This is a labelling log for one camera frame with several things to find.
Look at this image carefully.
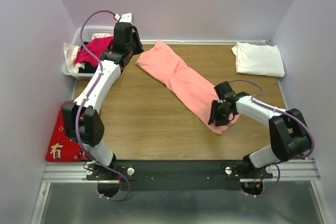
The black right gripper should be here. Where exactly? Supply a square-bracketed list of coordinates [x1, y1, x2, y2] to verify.
[207, 99, 232, 127]

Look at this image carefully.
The salmon pink t shirt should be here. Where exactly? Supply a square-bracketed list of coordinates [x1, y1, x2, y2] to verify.
[135, 40, 239, 135]

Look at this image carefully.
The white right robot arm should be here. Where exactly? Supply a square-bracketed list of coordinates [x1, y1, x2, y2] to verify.
[208, 81, 315, 178]

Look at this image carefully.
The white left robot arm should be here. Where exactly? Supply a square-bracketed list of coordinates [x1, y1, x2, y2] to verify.
[62, 22, 143, 180]

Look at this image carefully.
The magenta t shirt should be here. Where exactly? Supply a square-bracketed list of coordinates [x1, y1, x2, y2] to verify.
[74, 36, 113, 67]

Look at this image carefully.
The white plastic laundry basket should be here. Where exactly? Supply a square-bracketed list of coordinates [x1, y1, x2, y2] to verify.
[62, 25, 114, 80]

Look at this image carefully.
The black garment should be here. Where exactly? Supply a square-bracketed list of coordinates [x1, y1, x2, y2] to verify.
[76, 40, 100, 73]

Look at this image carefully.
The cream white garment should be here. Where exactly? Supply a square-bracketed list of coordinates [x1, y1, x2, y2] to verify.
[64, 33, 112, 73]

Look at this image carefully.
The folded white t shirt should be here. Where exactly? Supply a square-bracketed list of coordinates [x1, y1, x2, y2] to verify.
[231, 42, 285, 78]

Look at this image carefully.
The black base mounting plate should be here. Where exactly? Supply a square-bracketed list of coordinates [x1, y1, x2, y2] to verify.
[87, 159, 273, 191]

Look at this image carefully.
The red printed cloth bag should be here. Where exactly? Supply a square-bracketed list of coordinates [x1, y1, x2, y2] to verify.
[45, 106, 89, 163]

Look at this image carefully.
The aluminium frame rail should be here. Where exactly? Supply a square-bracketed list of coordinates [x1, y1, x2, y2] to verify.
[32, 161, 323, 223]

